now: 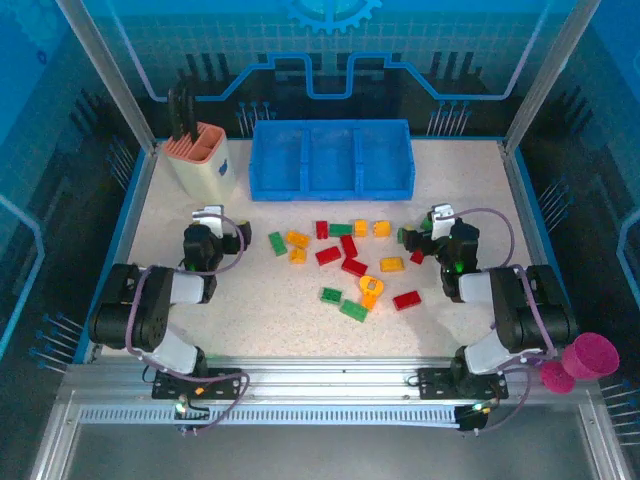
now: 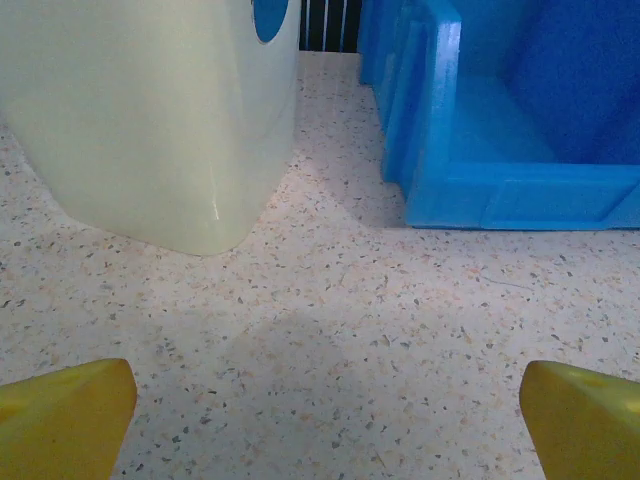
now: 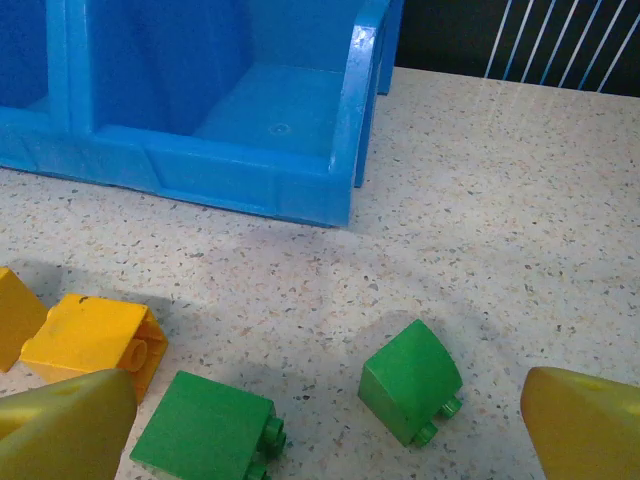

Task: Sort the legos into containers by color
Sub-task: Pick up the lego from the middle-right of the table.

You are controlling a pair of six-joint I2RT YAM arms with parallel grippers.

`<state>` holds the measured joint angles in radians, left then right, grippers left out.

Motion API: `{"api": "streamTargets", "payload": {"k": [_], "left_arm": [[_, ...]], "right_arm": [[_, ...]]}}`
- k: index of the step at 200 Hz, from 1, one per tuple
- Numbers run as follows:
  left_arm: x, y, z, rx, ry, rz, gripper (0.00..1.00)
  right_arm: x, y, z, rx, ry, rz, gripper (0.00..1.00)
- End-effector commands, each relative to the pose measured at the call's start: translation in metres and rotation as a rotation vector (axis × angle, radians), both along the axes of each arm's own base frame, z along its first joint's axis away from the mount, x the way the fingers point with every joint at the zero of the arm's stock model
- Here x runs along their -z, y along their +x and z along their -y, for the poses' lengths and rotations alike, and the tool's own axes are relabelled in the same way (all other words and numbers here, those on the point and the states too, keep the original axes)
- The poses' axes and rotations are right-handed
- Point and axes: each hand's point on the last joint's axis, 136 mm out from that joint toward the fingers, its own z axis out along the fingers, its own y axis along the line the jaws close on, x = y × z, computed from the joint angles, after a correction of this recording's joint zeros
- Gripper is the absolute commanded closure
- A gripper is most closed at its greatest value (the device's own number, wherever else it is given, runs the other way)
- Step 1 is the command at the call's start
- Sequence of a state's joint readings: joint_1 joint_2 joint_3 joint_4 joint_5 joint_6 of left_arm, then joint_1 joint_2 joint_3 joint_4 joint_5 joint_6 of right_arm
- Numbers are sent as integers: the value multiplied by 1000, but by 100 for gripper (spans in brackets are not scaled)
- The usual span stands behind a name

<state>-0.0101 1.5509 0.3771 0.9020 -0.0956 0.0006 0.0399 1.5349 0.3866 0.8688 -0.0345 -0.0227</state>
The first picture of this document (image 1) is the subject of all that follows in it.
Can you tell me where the blue three-compartment bin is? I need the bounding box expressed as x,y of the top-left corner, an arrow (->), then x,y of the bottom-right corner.
248,119 -> 416,202

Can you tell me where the beige utensil holder pink rim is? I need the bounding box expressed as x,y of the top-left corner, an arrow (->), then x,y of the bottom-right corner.
163,124 -> 237,207

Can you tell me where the small magenta cup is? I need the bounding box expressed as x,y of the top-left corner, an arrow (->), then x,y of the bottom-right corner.
538,360 -> 575,396

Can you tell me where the large magenta cup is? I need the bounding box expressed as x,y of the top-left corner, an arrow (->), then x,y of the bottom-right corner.
562,332 -> 621,382

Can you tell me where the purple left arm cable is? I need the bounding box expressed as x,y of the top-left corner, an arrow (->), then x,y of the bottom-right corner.
124,214 -> 251,436

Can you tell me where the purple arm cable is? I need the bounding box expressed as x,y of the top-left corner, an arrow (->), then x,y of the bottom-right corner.
452,207 -> 559,436
124,214 -> 251,436

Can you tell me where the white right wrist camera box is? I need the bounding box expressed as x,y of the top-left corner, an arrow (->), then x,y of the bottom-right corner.
430,203 -> 457,240

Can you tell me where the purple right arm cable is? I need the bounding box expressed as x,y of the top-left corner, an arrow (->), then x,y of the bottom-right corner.
452,207 -> 559,436

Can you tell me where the black utensil handle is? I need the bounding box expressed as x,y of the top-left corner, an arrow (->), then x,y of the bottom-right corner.
167,87 -> 182,142
181,82 -> 198,139

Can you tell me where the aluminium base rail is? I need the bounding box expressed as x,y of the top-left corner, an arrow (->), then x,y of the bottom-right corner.
54,355 -> 601,426

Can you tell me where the slotted cable duct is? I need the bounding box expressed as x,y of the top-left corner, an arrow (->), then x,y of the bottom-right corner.
78,405 -> 461,426

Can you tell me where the aluminium frame post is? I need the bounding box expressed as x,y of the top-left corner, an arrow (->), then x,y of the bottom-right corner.
502,0 -> 601,151
54,0 -> 160,154

